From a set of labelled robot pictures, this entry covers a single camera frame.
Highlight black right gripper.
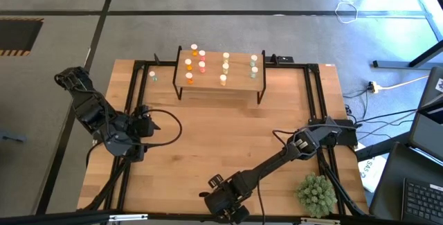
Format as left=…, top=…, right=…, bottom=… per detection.
left=199, top=172, right=251, bottom=225

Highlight wooden shelf black metal legs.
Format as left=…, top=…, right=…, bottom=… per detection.
left=172, top=45, right=267, bottom=105

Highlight green artificial plant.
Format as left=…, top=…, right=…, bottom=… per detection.
left=296, top=172, right=338, bottom=219

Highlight white plastic bag blue print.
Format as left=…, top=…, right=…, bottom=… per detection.
left=356, top=143, right=388, bottom=194

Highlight black floor hatch striped edge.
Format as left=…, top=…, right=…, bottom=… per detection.
left=0, top=17, right=44, bottom=57

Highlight black laptop with keyboard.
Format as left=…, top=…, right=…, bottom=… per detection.
left=368, top=141, right=443, bottom=225

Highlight dark grey laptop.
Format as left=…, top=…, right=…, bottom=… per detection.
left=409, top=66, right=443, bottom=167

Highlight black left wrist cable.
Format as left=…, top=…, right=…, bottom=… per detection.
left=137, top=108, right=183, bottom=147

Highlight silver frame bracket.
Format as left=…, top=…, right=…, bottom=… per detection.
left=109, top=213, right=149, bottom=223
left=300, top=217, right=342, bottom=225

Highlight yellow power cable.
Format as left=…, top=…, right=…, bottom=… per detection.
left=367, top=75, right=430, bottom=93

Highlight black desk frame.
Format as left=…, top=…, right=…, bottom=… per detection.
left=372, top=0, right=443, bottom=69

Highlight thin white floor cable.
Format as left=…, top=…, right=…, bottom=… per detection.
left=282, top=0, right=359, bottom=24

